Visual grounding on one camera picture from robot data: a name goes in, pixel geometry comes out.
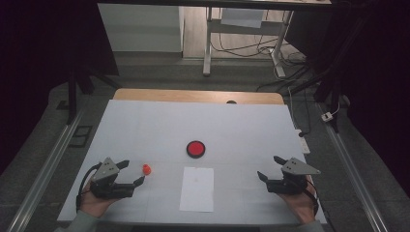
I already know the dark desk top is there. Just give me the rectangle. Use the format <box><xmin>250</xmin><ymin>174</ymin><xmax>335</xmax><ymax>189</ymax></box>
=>
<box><xmin>96</xmin><ymin>0</ymin><xmax>333</xmax><ymax>11</ymax></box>

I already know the grey hanging sheet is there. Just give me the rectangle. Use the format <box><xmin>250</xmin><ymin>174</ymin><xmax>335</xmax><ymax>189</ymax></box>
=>
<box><xmin>220</xmin><ymin>8</ymin><xmax>265</xmax><ymax>29</ymax></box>

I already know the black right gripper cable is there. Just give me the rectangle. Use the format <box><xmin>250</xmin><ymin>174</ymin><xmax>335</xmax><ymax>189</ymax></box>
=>
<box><xmin>304</xmin><ymin>180</ymin><xmax>321</xmax><ymax>217</ymax></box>

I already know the thin black floor cable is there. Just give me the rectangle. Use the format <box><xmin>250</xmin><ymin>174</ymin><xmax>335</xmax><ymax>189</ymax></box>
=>
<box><xmin>210</xmin><ymin>32</ymin><xmax>308</xmax><ymax>66</ymax></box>

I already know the white paper sheet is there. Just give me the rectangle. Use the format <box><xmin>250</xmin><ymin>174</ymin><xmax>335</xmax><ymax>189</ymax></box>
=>
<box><xmin>179</xmin><ymin>166</ymin><xmax>216</xmax><ymax>214</ymax></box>

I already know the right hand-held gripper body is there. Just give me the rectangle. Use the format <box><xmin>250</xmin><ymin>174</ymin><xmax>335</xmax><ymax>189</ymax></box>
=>
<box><xmin>266</xmin><ymin>157</ymin><xmax>322</xmax><ymax>195</ymax></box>

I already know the thick black floor cable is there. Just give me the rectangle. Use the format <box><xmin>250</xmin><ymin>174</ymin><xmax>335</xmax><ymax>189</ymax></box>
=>
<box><xmin>255</xmin><ymin>62</ymin><xmax>312</xmax><ymax>93</ymax></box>

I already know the dark curtain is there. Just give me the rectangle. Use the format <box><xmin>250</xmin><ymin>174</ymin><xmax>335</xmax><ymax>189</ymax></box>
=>
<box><xmin>284</xmin><ymin>0</ymin><xmax>410</xmax><ymax>197</ymax></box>
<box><xmin>0</xmin><ymin>0</ymin><xmax>120</xmax><ymax>177</ymax></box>

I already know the white adapter with cable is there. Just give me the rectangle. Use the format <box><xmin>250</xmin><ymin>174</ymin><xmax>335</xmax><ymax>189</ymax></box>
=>
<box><xmin>321</xmin><ymin>101</ymin><xmax>341</xmax><ymax>123</ymax></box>

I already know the black plug with cable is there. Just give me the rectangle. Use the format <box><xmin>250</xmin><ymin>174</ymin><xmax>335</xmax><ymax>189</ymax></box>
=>
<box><xmin>299</xmin><ymin>90</ymin><xmax>312</xmax><ymax>137</ymax></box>

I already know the person's left hand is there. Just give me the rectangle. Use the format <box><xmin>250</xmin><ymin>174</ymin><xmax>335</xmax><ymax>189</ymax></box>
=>
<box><xmin>78</xmin><ymin>188</ymin><xmax>122</xmax><ymax>218</ymax></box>

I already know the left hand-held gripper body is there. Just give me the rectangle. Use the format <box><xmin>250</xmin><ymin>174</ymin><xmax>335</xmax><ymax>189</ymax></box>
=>
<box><xmin>89</xmin><ymin>157</ymin><xmax>135</xmax><ymax>199</ymax></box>

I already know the large white table cover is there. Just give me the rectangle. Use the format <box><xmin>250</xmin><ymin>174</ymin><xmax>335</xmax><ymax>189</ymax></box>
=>
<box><xmin>57</xmin><ymin>99</ymin><xmax>328</xmax><ymax>225</ymax></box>

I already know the white power strip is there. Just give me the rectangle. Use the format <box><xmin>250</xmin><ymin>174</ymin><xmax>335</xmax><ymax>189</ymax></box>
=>
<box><xmin>295</xmin><ymin>129</ymin><xmax>311</xmax><ymax>155</ymax></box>

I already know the black stand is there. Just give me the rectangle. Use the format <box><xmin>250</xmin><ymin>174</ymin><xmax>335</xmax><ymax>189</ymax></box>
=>
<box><xmin>66</xmin><ymin>64</ymin><xmax>123</xmax><ymax>126</ymax></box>
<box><xmin>283</xmin><ymin>9</ymin><xmax>375</xmax><ymax>133</ymax></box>

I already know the black round red ink pad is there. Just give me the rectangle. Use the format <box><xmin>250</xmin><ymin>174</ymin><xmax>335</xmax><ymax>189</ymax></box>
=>
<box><xmin>186</xmin><ymin>140</ymin><xmax>207</xmax><ymax>160</ymax></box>

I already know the person's right hand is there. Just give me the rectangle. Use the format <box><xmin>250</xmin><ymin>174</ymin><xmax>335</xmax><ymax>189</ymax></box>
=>
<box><xmin>279</xmin><ymin>175</ymin><xmax>318</xmax><ymax>225</ymax></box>

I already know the white desk frame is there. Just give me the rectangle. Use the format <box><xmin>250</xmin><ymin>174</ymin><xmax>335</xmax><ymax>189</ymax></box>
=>
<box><xmin>202</xmin><ymin>6</ymin><xmax>295</xmax><ymax>79</ymax></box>

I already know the white cabinet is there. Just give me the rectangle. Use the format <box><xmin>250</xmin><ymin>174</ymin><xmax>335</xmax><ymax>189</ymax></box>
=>
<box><xmin>97</xmin><ymin>3</ymin><xmax>185</xmax><ymax>53</ymax></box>

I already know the aluminium floor rail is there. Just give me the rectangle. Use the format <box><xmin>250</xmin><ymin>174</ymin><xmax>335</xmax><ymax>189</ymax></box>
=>
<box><xmin>6</xmin><ymin>110</ymin><xmax>85</xmax><ymax>232</ymax></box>
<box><xmin>317</xmin><ymin>102</ymin><xmax>390</xmax><ymax>232</ymax></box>

